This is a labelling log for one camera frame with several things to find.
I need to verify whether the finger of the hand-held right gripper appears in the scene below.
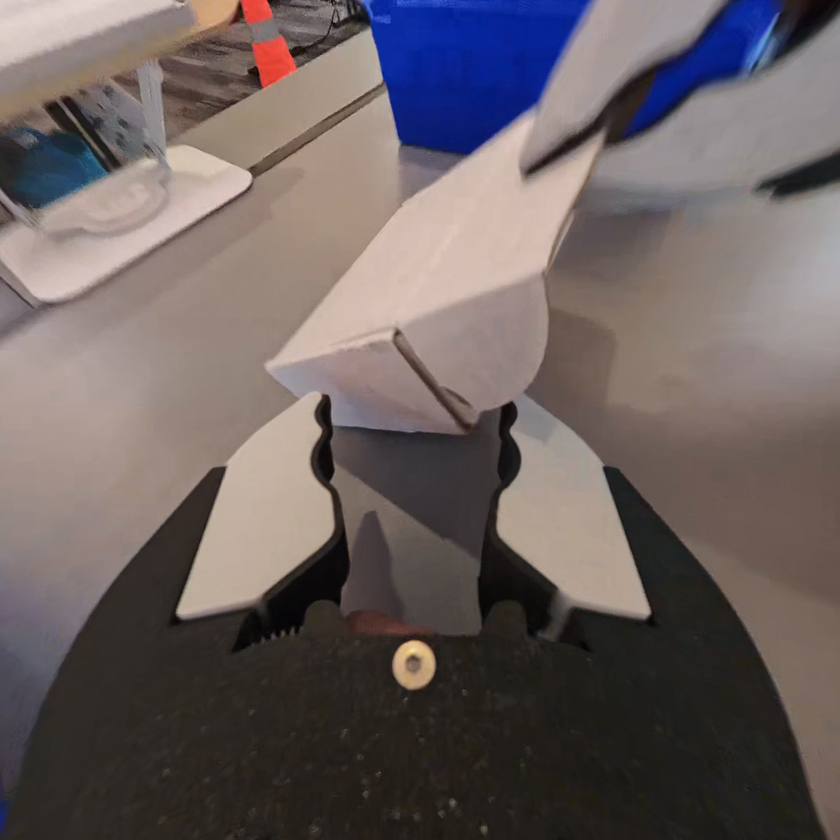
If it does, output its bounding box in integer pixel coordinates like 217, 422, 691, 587
594, 26, 840, 198
521, 0, 729, 175

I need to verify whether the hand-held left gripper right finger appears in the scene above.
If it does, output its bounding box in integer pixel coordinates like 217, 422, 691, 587
480, 394, 652, 641

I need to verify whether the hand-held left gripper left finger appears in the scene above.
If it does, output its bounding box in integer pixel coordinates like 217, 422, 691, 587
176, 392, 349, 634

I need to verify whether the blue plastic bin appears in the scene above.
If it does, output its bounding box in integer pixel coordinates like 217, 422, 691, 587
364, 0, 782, 155

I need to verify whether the white cardboard box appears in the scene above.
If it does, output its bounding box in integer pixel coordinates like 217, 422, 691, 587
264, 112, 608, 435

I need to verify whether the orange grey striped bar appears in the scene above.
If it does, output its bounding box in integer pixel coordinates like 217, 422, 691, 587
239, 0, 299, 89

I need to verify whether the white stand base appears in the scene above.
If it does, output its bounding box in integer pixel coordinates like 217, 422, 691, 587
0, 144, 253, 306

